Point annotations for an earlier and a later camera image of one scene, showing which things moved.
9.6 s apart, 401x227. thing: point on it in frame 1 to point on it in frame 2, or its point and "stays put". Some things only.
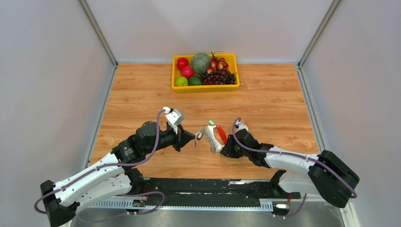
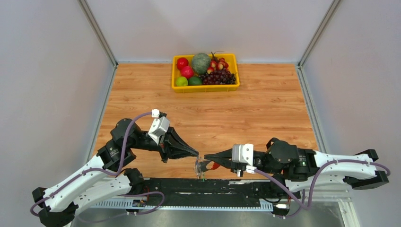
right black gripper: (227, 150) to (225, 155)
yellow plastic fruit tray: (231, 59) stays put
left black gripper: (182, 138) to (172, 145)
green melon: (201, 62) stays put
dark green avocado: (195, 80) stays put
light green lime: (181, 81) stays put
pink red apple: (187, 72) stays put
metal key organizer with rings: (215, 145) to (202, 166)
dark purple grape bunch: (222, 76) stays put
